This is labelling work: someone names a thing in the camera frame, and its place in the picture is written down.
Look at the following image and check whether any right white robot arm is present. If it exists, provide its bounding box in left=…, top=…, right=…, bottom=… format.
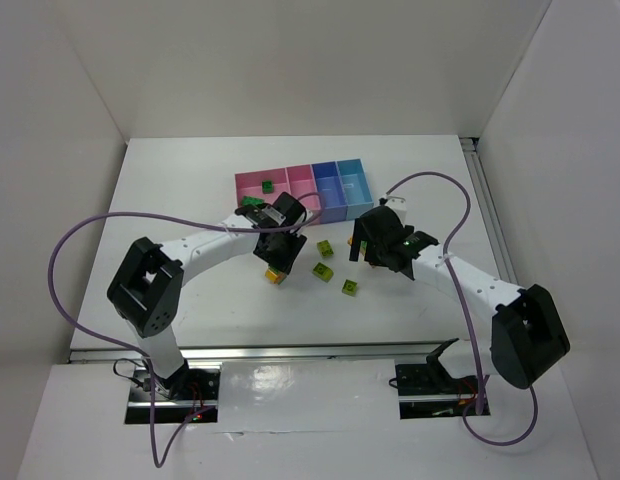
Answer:
left=350, top=203, right=571, bottom=389

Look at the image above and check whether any aluminium rail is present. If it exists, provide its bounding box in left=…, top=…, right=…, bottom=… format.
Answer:
left=67, top=340, right=461, bottom=365
left=459, top=137, right=517, bottom=283

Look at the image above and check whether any small pink container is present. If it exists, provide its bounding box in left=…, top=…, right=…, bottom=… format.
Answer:
left=286, top=164, right=321, bottom=217

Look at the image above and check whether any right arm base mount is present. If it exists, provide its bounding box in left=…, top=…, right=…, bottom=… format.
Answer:
left=388, top=339, right=478, bottom=420

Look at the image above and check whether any lime square lego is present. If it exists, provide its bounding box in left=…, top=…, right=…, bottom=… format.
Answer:
left=341, top=279, right=358, bottom=297

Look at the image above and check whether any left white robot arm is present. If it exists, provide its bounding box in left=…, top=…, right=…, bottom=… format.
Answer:
left=107, top=192, right=315, bottom=391

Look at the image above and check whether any right aluminium rail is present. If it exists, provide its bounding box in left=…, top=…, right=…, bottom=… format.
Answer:
left=459, top=137, right=517, bottom=283

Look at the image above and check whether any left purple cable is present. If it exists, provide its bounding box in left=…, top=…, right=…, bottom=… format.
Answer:
left=47, top=189, right=325, bottom=469

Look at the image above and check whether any light blue container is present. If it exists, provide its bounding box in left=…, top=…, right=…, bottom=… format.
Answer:
left=336, top=159, right=374, bottom=220

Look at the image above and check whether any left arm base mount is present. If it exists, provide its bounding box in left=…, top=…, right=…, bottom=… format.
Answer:
left=112, top=359, right=221, bottom=425

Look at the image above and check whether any green lego plate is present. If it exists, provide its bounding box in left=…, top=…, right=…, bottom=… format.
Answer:
left=240, top=195, right=266, bottom=206

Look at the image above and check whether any large pink container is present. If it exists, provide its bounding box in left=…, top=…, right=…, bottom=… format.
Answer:
left=234, top=167, right=291, bottom=208

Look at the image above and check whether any front aluminium rail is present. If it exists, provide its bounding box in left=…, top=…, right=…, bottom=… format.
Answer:
left=67, top=340, right=461, bottom=365

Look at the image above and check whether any dark green square lego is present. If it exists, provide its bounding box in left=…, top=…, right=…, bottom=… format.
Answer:
left=261, top=180, right=274, bottom=194

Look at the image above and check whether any lime lego with slope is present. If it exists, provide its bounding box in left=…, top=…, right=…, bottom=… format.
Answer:
left=317, top=240, right=334, bottom=259

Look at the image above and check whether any yellow round flower lego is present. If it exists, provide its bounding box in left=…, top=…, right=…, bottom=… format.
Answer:
left=265, top=266, right=287, bottom=285

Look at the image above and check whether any dark blue container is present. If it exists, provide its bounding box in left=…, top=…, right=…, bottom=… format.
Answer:
left=311, top=162, right=347, bottom=224

